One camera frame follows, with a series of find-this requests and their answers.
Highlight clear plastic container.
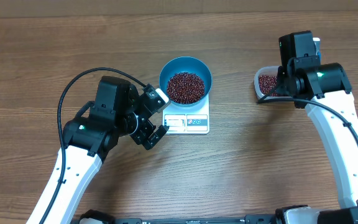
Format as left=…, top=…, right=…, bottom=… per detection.
left=254, top=66, right=289, bottom=100

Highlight red adzuki beans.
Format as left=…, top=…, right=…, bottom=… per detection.
left=258, top=75, right=277, bottom=95

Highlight red beans in bowl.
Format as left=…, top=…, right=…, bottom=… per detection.
left=167, top=72, right=205, bottom=105

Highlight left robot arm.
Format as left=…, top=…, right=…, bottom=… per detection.
left=28, top=76, right=170, bottom=223

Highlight white digital kitchen scale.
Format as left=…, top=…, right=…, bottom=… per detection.
left=162, top=95, right=210, bottom=134

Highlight blue metal bowl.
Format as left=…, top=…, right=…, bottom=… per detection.
left=159, top=57, right=213, bottom=105

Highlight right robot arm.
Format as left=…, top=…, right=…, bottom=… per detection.
left=276, top=63, right=358, bottom=223

